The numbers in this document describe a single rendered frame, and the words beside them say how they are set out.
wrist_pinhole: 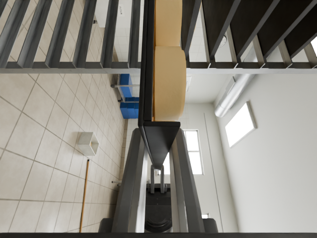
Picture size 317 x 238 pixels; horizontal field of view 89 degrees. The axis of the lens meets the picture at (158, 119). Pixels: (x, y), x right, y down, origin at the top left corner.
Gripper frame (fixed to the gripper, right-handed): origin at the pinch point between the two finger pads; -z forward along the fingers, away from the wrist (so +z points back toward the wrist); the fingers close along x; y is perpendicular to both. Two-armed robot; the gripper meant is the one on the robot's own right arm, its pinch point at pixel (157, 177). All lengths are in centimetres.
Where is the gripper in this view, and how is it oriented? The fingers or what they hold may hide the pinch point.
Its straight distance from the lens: 41.4
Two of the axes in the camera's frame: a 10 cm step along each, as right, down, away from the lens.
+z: -0.1, 9.8, 1.8
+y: 0.0, 1.8, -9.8
